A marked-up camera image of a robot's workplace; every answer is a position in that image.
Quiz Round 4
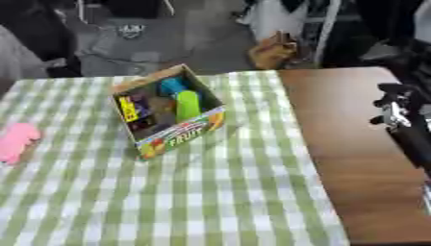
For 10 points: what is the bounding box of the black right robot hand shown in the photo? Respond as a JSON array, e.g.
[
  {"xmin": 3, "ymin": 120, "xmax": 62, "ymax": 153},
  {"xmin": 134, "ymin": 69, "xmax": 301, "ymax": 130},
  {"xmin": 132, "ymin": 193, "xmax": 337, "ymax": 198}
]
[{"xmin": 367, "ymin": 82, "xmax": 431, "ymax": 171}]

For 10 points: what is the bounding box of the printed cardboard box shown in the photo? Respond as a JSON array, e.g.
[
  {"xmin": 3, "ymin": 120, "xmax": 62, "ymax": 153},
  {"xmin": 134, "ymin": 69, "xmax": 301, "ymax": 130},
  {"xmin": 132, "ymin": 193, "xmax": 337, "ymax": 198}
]
[{"xmin": 108, "ymin": 62, "xmax": 229, "ymax": 161}]

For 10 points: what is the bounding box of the brown bag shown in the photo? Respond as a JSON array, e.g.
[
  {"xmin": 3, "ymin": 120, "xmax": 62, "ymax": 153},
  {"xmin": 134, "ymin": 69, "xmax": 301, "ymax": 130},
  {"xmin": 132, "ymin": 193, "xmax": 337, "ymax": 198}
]
[{"xmin": 247, "ymin": 30, "xmax": 300, "ymax": 70}]

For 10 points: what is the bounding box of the green cylinder block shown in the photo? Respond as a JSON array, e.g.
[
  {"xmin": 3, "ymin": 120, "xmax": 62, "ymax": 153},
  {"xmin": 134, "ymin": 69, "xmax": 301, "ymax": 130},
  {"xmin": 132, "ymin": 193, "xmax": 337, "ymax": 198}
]
[{"xmin": 173, "ymin": 89, "xmax": 204, "ymax": 125}]

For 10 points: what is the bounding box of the blue block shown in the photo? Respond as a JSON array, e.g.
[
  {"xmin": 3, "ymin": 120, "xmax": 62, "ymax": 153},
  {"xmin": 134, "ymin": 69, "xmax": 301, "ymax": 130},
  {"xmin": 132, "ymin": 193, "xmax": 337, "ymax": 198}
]
[{"xmin": 158, "ymin": 76, "xmax": 190, "ymax": 98}]

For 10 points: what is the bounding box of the yellow and purple block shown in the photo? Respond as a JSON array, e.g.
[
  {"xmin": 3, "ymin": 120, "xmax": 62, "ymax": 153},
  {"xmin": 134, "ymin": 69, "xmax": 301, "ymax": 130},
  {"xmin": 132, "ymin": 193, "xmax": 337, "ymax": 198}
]
[{"xmin": 115, "ymin": 93, "xmax": 155, "ymax": 123}]

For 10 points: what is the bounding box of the pink soft toy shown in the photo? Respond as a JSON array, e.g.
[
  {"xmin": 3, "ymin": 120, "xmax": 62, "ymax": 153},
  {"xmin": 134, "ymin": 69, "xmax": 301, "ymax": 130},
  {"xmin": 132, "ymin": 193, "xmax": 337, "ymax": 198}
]
[{"xmin": 0, "ymin": 122, "xmax": 44, "ymax": 166}]

